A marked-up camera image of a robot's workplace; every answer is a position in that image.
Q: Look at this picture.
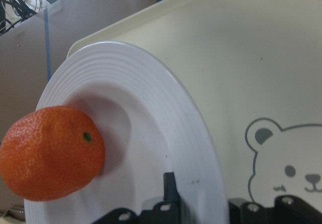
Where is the white round plate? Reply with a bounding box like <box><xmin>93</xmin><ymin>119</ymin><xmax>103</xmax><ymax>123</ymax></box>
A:
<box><xmin>25</xmin><ymin>42</ymin><xmax>229</xmax><ymax>223</ymax></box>

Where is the orange fruit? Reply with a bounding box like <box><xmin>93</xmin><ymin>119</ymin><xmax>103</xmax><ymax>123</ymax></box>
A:
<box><xmin>1</xmin><ymin>106</ymin><xmax>105</xmax><ymax>201</ymax></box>

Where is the cream bear tray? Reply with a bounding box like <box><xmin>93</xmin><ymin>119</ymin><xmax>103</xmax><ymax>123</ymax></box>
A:
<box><xmin>69</xmin><ymin>0</ymin><xmax>321</xmax><ymax>209</ymax></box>

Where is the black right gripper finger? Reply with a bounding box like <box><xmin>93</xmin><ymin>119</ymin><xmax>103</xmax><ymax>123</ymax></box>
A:
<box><xmin>163</xmin><ymin>172</ymin><xmax>181</xmax><ymax>223</ymax></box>

